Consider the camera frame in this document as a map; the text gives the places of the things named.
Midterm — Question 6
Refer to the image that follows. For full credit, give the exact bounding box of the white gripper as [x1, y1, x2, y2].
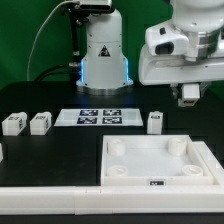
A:
[138, 45, 224, 99]

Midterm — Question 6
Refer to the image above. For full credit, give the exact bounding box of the white square tabletop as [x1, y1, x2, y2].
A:
[101, 135, 215, 186]

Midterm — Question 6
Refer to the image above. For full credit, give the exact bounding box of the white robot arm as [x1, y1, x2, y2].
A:
[77, 0, 224, 105]

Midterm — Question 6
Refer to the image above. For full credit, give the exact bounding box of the white L-shaped obstacle fence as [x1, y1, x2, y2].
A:
[0, 142, 224, 215]

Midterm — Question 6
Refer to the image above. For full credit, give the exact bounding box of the white base tag plate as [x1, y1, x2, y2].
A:
[55, 108, 143, 127]

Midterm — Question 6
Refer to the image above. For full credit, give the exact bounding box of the white part at left edge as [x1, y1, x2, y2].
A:
[0, 143, 3, 163]

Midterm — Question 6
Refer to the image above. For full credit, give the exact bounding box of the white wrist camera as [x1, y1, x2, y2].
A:
[145, 23, 189, 56]

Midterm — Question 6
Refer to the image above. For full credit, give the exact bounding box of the grey camera on mount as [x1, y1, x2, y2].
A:
[80, 0, 112, 12]

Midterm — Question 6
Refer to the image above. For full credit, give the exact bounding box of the black cable bundle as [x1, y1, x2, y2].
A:
[35, 6, 88, 83]

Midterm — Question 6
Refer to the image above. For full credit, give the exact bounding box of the white cable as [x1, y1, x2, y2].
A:
[27, 0, 81, 82]

